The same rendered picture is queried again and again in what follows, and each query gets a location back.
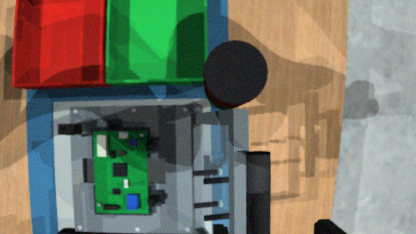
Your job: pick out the green circuit board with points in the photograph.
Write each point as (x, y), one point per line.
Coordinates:
(120, 171)

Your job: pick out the red open-top bin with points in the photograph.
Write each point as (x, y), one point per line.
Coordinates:
(59, 41)

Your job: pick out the green bin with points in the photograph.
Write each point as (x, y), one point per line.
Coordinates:
(151, 39)

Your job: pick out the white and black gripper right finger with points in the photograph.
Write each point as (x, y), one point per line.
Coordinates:
(326, 226)

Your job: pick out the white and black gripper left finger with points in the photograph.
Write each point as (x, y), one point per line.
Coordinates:
(220, 229)

